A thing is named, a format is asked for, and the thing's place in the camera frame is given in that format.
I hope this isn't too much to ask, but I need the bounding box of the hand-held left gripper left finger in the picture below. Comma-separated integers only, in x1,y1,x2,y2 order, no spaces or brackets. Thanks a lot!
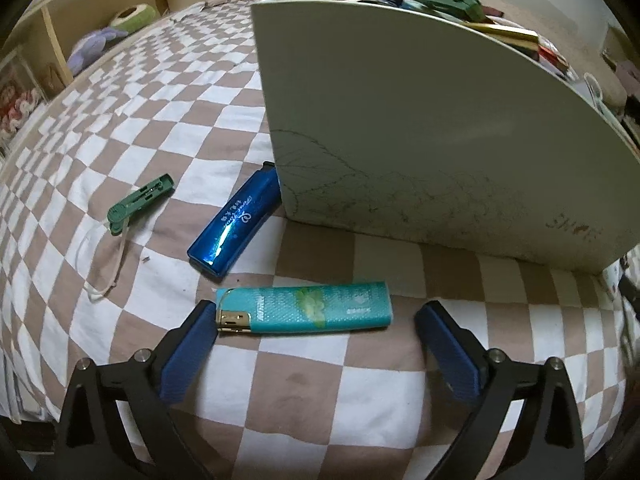
52,300,218,480

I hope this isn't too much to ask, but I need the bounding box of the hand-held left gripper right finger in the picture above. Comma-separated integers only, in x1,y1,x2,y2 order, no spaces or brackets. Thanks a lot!
414,300,586,480

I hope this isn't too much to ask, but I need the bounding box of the teal lighter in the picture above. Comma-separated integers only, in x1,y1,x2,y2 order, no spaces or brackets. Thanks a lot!
216,281,393,337

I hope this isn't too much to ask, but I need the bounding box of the blue lighter with cursive print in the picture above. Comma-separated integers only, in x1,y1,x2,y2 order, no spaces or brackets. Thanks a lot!
187,161,282,278

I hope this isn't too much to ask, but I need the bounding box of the white cardboard shoe box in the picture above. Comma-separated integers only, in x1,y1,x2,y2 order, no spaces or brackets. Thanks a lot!
250,0,640,277

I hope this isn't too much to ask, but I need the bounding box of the checkered bed sheet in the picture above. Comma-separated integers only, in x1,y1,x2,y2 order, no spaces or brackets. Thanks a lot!
0,0,640,466

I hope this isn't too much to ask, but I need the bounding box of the boxed red bear doll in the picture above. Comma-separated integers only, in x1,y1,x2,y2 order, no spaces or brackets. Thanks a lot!
0,50,51,143

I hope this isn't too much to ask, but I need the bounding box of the purple plush toy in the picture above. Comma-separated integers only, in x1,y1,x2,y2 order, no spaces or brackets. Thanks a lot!
66,26,130,77

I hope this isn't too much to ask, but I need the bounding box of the mixed clutter pile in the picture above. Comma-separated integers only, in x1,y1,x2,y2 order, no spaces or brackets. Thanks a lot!
335,0,608,111

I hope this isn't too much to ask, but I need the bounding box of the green avocado plush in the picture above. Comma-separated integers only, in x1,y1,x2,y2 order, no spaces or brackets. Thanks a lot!
109,4,158,33

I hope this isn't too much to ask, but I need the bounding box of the green clip with string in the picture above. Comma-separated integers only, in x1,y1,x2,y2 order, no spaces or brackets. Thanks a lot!
75,174,174,303

